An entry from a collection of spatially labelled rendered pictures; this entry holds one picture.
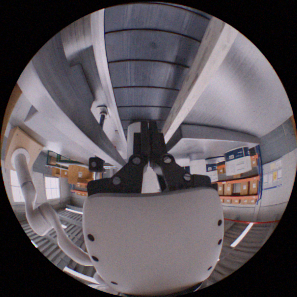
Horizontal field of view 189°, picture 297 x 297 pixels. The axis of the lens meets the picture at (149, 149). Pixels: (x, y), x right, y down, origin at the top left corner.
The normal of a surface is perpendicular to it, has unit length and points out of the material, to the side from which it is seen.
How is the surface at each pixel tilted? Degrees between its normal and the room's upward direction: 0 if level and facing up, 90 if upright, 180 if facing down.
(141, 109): 0
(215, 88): 0
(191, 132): 90
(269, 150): 90
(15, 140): 43
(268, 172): 90
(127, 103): 0
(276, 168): 90
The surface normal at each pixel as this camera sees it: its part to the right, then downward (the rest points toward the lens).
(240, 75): 0.04, 0.96
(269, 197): -0.98, -0.01
